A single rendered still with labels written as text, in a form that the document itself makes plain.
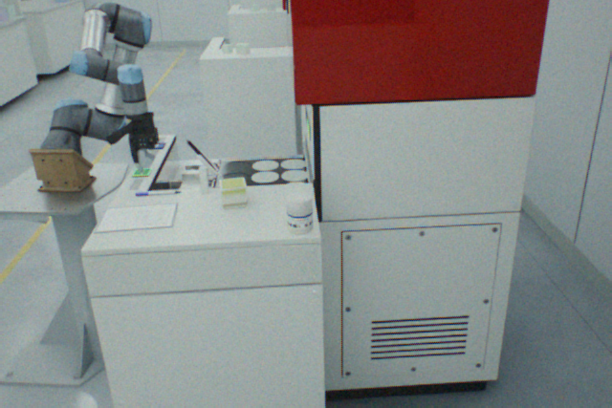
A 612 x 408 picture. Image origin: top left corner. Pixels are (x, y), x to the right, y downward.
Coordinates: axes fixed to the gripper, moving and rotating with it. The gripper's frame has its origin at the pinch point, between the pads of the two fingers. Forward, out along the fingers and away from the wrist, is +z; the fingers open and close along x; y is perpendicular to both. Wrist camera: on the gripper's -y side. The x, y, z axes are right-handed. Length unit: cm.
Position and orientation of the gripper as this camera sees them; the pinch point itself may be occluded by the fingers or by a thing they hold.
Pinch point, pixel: (139, 169)
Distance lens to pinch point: 193.1
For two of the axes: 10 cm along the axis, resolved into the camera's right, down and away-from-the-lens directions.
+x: -0.6, -3.9, 9.2
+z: 0.3, 9.2, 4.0
